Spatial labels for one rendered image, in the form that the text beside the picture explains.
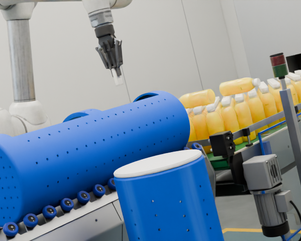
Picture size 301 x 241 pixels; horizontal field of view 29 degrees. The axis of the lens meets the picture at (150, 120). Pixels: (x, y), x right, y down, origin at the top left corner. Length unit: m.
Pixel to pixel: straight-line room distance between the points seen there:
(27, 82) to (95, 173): 0.89
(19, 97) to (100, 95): 3.07
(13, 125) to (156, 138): 0.72
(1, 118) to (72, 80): 3.04
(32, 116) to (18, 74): 0.20
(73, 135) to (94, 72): 3.86
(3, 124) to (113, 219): 0.81
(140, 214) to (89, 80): 4.08
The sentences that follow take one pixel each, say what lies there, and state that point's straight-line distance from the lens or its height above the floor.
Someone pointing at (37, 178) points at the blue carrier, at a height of 1.08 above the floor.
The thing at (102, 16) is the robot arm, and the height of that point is 1.56.
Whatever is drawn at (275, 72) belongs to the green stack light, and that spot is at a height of 1.18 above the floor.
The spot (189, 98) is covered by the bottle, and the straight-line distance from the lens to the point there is 2.69.
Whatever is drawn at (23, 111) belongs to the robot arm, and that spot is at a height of 1.28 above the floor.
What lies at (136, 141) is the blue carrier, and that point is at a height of 1.08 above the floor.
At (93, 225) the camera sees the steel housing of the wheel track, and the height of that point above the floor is 0.87.
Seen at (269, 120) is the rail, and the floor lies 0.96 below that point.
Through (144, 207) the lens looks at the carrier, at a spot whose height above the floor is 0.94.
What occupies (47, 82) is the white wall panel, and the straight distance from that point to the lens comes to 5.40.
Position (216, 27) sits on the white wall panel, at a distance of 7.20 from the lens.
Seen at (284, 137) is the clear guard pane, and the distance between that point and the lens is 2.72.
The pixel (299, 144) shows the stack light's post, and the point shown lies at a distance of 2.61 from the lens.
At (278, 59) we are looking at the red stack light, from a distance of 2.56.
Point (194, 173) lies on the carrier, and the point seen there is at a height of 0.99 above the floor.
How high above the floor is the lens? 1.29
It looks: 4 degrees down
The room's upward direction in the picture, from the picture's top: 14 degrees counter-clockwise
